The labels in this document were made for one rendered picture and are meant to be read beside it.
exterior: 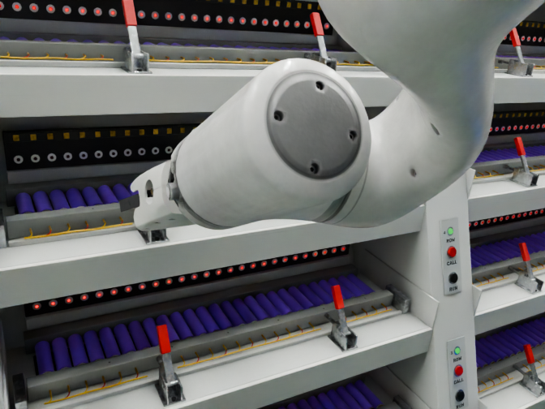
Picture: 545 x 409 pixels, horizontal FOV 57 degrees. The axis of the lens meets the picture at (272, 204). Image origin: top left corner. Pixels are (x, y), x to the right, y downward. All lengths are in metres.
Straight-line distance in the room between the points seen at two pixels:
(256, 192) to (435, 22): 0.13
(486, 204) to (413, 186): 0.62
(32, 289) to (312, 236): 0.36
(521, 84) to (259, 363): 0.66
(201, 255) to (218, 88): 0.21
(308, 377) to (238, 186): 0.49
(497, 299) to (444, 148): 0.73
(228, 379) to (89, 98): 0.39
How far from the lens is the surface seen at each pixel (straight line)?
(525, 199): 1.03
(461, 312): 0.91
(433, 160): 0.31
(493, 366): 1.13
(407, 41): 0.21
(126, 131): 0.76
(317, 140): 0.28
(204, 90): 0.64
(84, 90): 0.61
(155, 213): 0.43
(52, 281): 0.60
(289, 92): 0.28
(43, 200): 0.70
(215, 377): 0.71
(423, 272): 0.86
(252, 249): 0.67
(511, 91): 1.01
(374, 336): 0.82
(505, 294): 1.03
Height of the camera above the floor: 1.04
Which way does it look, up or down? 5 degrees down
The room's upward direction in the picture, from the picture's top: 5 degrees counter-clockwise
